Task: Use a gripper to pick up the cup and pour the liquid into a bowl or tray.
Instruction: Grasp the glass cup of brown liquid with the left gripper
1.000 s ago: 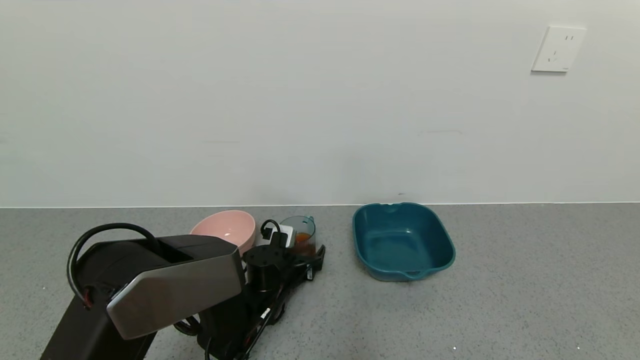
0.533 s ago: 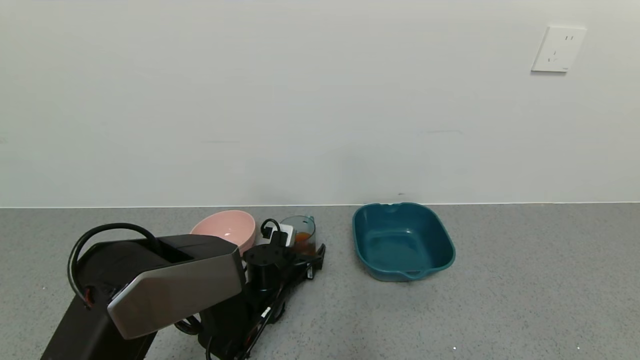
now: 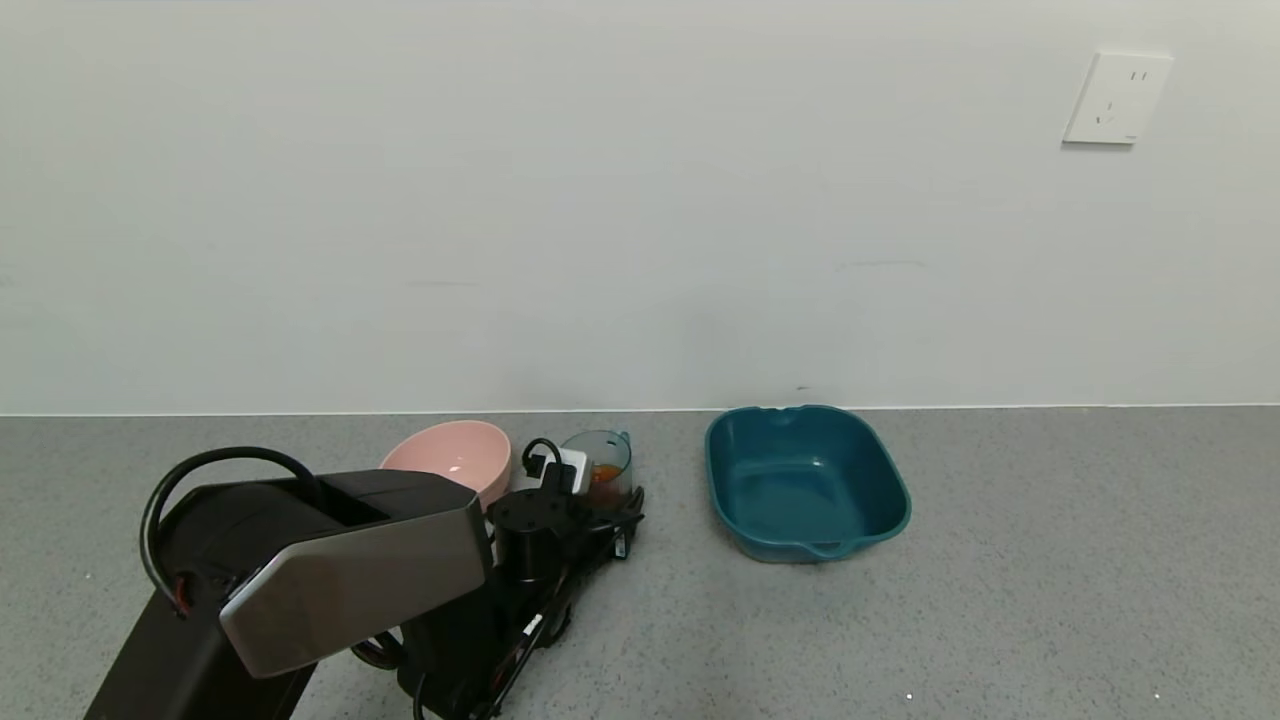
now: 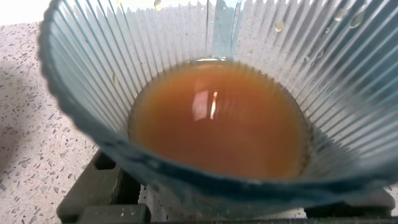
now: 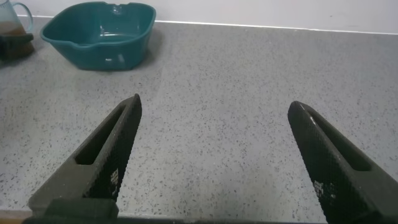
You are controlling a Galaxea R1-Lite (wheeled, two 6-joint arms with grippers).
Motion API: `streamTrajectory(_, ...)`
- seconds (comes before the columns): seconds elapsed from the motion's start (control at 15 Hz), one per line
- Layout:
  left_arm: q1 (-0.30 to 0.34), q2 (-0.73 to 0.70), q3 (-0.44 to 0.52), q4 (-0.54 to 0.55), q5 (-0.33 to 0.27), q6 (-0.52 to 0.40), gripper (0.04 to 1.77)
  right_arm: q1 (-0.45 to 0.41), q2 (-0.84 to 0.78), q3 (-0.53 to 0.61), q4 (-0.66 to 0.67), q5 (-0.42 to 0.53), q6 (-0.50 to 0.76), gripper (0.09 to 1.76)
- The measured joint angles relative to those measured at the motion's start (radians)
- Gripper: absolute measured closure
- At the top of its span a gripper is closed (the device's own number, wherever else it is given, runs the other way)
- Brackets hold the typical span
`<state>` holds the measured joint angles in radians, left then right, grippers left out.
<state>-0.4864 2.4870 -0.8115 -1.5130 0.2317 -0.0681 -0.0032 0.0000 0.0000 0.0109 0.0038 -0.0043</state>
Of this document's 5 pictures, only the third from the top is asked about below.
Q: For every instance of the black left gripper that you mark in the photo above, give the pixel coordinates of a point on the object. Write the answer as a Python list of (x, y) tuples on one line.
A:
[(618, 532)]

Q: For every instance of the pink ribbed bowl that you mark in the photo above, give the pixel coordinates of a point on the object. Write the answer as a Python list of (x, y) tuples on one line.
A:
[(450, 455)]

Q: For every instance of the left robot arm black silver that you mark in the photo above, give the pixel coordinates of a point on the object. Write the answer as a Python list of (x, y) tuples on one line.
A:
[(350, 570)]

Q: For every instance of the silver white wrist camera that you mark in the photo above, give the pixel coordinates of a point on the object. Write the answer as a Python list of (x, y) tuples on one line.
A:
[(572, 465)]

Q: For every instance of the white wall outlet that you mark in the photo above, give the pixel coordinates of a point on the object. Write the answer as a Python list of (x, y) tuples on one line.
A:
[(1118, 98)]

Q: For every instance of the orange brown liquid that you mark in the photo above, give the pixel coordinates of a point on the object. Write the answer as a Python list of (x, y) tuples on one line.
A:
[(606, 478)]

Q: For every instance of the translucent blue ribbed cup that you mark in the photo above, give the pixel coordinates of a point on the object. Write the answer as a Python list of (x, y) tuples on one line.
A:
[(605, 450)]

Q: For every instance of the teal plastic basin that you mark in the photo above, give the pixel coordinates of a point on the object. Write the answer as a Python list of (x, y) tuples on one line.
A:
[(800, 480)]

